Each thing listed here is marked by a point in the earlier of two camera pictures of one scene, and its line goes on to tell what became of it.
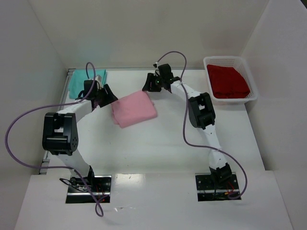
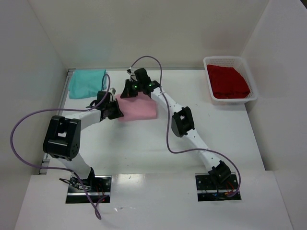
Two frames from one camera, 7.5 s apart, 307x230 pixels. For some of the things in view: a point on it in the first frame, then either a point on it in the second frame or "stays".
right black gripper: (155, 83) to (128, 90)
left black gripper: (103, 95) to (115, 109)
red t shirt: (226, 83) stays
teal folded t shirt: (76, 85) stays
